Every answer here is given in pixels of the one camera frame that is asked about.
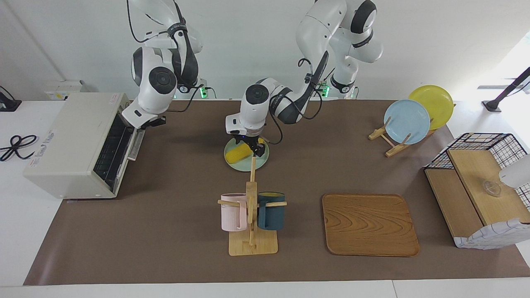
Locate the pink mug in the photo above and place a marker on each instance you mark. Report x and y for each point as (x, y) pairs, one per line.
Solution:
(232, 215)

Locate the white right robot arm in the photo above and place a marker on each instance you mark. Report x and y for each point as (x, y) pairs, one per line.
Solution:
(155, 91)

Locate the yellow plate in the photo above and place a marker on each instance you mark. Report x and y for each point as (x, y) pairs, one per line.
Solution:
(437, 101)

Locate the light blue plate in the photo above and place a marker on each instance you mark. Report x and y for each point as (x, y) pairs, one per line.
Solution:
(408, 122)

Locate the wooden mug tree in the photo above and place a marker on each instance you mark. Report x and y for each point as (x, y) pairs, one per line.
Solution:
(252, 244)

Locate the black camera stand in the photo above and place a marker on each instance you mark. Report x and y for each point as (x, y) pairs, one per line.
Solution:
(492, 105)

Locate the wooden plate rack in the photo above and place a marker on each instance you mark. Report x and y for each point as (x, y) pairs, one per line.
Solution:
(393, 150)

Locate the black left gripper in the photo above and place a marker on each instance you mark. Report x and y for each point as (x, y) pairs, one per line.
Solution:
(248, 139)

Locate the wooden serving tray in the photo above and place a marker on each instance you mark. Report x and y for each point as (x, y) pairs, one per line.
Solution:
(368, 225)

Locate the pale green plate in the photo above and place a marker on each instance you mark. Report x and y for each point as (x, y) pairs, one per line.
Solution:
(258, 163)

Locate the black clamp base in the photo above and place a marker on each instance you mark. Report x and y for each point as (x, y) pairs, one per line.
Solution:
(8, 105)

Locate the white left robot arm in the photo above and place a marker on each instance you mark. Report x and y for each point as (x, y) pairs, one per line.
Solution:
(254, 107)

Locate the white power box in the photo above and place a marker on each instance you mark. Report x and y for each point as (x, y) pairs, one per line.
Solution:
(62, 89)

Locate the dark teal mug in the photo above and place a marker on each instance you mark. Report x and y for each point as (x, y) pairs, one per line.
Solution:
(271, 215)

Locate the white rounded cylinder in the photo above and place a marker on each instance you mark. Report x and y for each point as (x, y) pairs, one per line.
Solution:
(515, 174)

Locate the yellow corn cob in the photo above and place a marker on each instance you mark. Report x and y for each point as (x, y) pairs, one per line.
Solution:
(238, 155)

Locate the cream toaster oven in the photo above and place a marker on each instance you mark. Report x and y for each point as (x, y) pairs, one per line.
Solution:
(66, 140)

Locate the small clear glass cup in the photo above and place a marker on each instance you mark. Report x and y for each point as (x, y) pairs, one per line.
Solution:
(492, 188)

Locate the brown table mat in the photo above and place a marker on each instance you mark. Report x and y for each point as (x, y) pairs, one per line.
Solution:
(186, 248)

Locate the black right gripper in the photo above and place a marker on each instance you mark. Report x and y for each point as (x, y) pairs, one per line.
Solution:
(154, 121)

